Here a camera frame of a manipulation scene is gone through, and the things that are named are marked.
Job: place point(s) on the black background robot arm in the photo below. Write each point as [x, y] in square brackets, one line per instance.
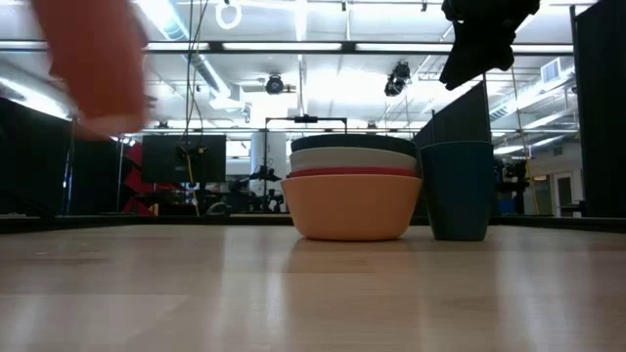
[264, 175]

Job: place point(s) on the orange plastic bowl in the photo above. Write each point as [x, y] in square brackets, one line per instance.
[349, 207]

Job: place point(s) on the dark blue plastic cup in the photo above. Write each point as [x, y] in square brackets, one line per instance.
[457, 195]

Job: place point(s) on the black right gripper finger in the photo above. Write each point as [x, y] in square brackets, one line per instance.
[499, 46]
[464, 54]

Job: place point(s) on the silver ventilation duct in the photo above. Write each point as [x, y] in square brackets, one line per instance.
[166, 19]

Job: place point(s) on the white air vent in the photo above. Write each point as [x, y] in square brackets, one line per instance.
[551, 71]

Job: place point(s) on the white pillar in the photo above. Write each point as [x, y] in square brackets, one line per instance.
[274, 156]

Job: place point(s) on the black background equipment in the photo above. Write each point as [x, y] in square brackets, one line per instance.
[511, 173]

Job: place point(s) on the orange plastic cup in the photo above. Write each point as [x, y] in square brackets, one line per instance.
[93, 58]

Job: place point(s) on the black monitor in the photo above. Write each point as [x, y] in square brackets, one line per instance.
[166, 159]

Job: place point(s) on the white plastic bowl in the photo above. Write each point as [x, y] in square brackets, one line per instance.
[352, 159]

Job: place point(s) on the black table edge rail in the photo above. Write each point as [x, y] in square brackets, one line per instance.
[195, 221]

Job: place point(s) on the white door with window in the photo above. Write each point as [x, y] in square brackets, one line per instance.
[563, 195]

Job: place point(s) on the black ceiling spotlight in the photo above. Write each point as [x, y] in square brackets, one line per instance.
[274, 84]
[396, 83]

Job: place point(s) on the black partition curtain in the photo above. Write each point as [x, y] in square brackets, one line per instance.
[601, 107]
[460, 122]
[34, 166]

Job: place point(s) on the red plastic bowl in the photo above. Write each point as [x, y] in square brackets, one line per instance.
[352, 172]

